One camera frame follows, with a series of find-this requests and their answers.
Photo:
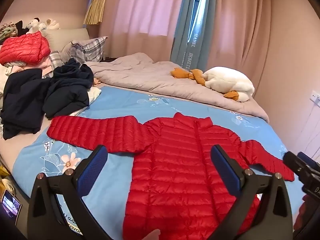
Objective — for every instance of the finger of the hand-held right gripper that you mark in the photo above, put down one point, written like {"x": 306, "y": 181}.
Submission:
{"x": 293, "y": 162}

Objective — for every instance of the red down jacket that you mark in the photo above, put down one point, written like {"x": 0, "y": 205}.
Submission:
{"x": 23, "y": 47}
{"x": 175, "y": 167}

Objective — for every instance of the grey plaid pillow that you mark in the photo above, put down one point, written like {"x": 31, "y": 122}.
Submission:
{"x": 55, "y": 60}
{"x": 87, "y": 48}

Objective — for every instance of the person's left hand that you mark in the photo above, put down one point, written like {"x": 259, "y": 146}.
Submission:
{"x": 151, "y": 235}

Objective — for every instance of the folded red down jacket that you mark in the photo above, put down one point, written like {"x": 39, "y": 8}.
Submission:
{"x": 23, "y": 47}

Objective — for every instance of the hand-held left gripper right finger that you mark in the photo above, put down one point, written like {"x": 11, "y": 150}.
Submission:
{"x": 226, "y": 170}

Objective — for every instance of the beige headboard cushion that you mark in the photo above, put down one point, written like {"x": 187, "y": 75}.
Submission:
{"x": 65, "y": 36}

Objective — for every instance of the yellow fringed cloth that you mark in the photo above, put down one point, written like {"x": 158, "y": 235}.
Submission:
{"x": 94, "y": 11}

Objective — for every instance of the pink folded clothes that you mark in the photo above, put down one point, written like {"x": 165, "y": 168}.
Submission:
{"x": 37, "y": 66}

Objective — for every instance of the blue floral bed sheet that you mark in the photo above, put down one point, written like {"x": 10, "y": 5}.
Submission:
{"x": 120, "y": 105}

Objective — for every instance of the white cloth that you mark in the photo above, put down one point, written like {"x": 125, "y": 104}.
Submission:
{"x": 94, "y": 95}

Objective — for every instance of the person's right hand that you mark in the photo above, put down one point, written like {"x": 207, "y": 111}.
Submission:
{"x": 302, "y": 212}

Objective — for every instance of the white wall socket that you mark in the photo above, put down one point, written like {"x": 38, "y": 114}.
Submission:
{"x": 315, "y": 97}

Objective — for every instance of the white goose plush toy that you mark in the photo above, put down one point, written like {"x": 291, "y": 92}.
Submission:
{"x": 225, "y": 80}

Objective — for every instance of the grey quilt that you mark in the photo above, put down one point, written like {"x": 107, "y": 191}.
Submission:
{"x": 150, "y": 75}

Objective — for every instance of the small peach plush toy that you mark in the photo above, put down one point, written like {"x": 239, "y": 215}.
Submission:
{"x": 96, "y": 81}

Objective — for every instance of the pink curtain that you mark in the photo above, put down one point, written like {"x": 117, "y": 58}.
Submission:
{"x": 240, "y": 22}
{"x": 140, "y": 12}

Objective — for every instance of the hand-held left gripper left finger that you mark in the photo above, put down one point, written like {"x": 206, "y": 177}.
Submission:
{"x": 91, "y": 172}

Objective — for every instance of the smartphone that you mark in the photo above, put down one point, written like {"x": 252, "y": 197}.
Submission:
{"x": 11, "y": 206}

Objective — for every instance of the white bear plush toy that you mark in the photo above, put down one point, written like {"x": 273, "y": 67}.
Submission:
{"x": 33, "y": 25}

